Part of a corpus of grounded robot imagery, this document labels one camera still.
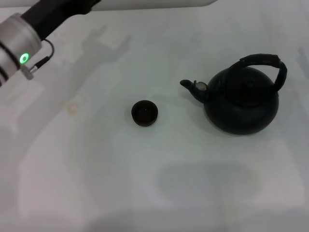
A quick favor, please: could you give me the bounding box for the small dark teacup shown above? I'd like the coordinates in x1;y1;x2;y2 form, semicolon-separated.
131;100;159;127

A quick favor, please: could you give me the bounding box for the black round teapot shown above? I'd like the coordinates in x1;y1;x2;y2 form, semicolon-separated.
180;53;288;136

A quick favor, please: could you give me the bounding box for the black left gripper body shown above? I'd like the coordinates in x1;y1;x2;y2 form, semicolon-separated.
20;0;101;41

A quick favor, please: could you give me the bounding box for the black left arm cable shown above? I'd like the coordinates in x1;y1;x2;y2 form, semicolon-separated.
30;39;55;70

